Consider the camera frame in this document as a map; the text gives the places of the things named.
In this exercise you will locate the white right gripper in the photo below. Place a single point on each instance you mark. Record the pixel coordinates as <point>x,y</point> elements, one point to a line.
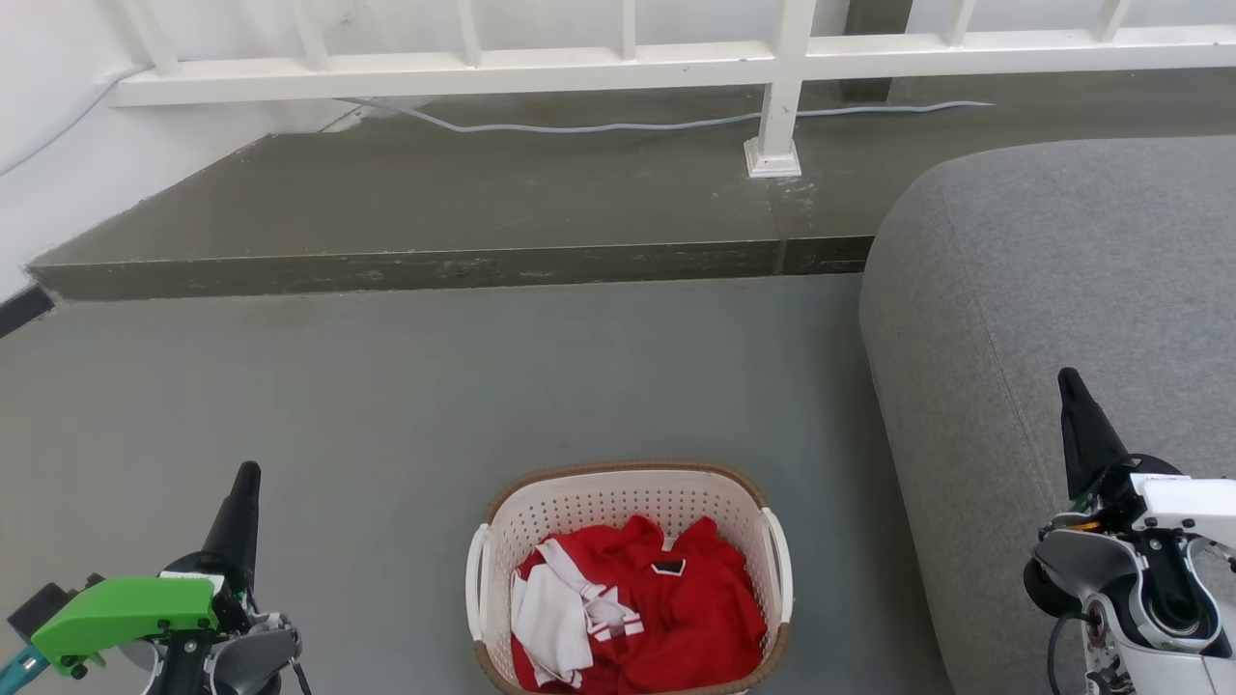
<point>1193,507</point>

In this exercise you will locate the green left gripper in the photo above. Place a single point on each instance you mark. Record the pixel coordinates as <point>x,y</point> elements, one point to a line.
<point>126,608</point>

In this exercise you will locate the cream perforated laundry basket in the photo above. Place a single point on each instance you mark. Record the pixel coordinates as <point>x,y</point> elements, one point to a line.
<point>618,502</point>

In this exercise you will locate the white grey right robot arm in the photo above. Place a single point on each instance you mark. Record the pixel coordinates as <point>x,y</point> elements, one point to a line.
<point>1110,569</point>

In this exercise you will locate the grey fabric sofa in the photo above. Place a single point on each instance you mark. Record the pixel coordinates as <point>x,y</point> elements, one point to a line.
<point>1014,290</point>

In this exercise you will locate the black baseboard strip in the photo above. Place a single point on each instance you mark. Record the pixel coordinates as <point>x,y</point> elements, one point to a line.
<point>21,309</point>

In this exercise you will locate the white and red garment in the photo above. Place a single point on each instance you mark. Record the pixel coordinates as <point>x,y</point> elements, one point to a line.
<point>550,618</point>

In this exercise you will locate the red shirt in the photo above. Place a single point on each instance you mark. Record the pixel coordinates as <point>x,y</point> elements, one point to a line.
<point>695,618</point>

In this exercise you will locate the dark grey pillar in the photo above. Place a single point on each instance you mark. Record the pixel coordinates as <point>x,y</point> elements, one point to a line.
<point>874,48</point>

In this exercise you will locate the white metal railing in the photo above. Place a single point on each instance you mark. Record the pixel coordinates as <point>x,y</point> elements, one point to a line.
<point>483,72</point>

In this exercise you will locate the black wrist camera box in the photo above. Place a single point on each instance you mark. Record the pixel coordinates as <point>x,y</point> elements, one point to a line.
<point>43,603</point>

